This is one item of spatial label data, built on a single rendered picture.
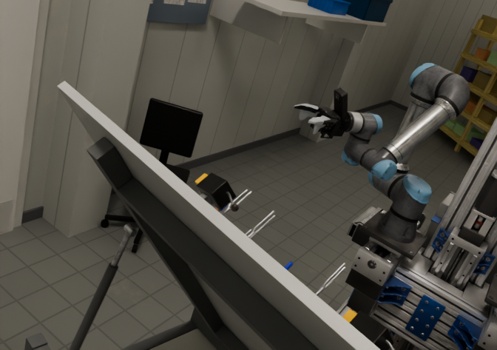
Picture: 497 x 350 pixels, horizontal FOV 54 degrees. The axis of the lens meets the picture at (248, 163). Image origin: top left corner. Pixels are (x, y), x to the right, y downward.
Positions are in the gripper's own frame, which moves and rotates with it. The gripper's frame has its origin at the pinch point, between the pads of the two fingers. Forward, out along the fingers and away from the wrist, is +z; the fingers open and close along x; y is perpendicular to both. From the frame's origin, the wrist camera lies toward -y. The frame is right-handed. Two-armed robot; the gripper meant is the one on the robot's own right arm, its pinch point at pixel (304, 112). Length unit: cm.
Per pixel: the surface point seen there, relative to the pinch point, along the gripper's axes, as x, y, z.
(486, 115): 275, 127, -612
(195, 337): -25, 75, 25
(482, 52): 353, 57, -633
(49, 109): 161, 103, 37
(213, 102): 232, 126, -116
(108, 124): -37, -14, 76
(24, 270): 98, 173, 51
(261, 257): -74, -19, 67
